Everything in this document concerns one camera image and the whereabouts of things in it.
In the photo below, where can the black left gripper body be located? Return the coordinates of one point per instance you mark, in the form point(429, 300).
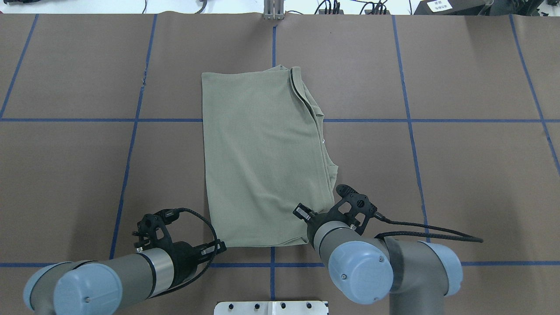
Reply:
point(185, 257)

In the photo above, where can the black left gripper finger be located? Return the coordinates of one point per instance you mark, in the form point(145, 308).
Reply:
point(208, 251)

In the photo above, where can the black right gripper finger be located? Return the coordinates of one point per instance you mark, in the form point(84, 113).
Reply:
point(303, 212)

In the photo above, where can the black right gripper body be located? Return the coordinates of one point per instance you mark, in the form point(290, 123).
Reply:
point(316, 221)

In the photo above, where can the green long-sleeve shirt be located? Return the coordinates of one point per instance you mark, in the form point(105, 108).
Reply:
point(265, 153)

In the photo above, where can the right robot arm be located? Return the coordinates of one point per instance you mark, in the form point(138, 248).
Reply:
point(416, 276)

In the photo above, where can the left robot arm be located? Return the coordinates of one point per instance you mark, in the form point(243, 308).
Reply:
point(92, 287)

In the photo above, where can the white central column base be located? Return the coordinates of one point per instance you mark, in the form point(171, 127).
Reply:
point(272, 308)

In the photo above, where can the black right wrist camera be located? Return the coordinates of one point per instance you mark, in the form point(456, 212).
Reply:
point(361, 208)

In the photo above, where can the aluminium frame post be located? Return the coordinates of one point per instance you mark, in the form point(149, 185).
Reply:
point(273, 10)

